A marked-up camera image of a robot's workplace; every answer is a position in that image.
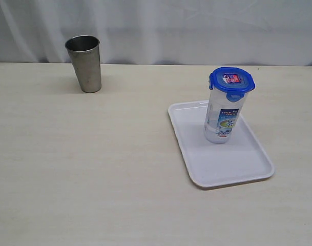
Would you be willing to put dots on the clear plastic container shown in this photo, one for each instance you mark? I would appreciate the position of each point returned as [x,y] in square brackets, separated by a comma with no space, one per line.
[222,115]

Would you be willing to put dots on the blue plastic container lid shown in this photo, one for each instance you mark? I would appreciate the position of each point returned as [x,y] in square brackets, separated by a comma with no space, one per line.
[234,82]

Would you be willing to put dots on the stainless steel cup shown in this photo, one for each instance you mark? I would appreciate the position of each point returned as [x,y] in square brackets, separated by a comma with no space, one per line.
[84,53]

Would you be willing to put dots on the white plastic tray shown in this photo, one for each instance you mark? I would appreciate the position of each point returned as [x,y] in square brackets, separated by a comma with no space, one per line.
[210,165]

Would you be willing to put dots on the white backdrop curtain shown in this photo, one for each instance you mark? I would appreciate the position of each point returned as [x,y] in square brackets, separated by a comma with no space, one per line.
[161,32]

